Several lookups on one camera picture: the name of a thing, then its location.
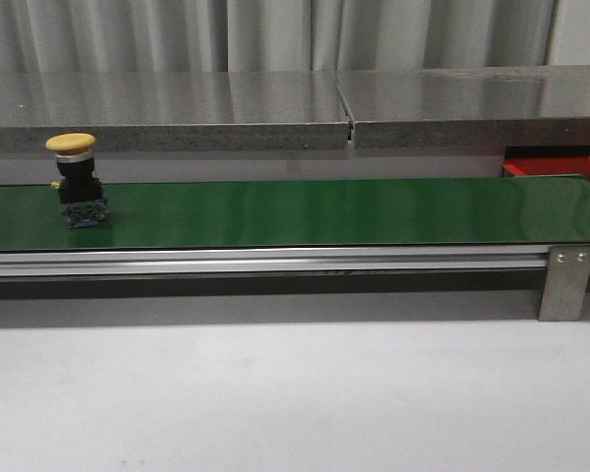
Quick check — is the grey stone slab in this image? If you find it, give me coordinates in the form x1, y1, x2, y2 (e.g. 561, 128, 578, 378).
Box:
336, 66, 590, 148
0, 72, 349, 153

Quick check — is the left grey stone slab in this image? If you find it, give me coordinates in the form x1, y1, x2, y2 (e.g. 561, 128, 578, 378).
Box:
0, 72, 349, 153

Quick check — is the grey curtain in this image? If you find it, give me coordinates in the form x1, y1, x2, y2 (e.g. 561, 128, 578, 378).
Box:
0, 1, 590, 73

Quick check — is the red tray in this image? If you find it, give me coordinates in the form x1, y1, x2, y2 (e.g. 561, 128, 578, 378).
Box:
502, 146, 590, 181

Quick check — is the right grey stone slab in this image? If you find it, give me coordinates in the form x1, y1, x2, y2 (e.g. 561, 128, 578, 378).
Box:
336, 66, 590, 148

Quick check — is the aluminium conveyor frame rail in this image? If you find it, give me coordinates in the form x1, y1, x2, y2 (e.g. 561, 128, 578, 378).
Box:
0, 245, 549, 279

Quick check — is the steel conveyor support bracket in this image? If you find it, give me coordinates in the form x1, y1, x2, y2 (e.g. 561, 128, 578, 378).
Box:
538, 244, 590, 322

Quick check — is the green conveyor belt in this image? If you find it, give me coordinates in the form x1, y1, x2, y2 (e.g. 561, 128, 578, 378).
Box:
0, 177, 590, 252

